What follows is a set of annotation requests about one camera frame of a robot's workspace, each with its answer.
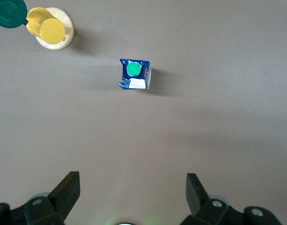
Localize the round wooden cup stand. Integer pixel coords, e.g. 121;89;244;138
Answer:
35;7;75;51

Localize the blue milk carton green cap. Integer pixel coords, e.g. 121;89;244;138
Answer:
117;58;153;90

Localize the brown table cover sheet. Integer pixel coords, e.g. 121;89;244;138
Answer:
0;0;287;225

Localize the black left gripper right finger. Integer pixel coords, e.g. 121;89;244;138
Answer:
180;173;283;225

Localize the dark green plastic cup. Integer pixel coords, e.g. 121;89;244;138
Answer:
0;0;28;29

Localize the yellow plastic cup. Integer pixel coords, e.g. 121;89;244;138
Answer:
25;7;66;45

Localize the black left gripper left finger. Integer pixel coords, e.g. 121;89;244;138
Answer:
0;171;81;225

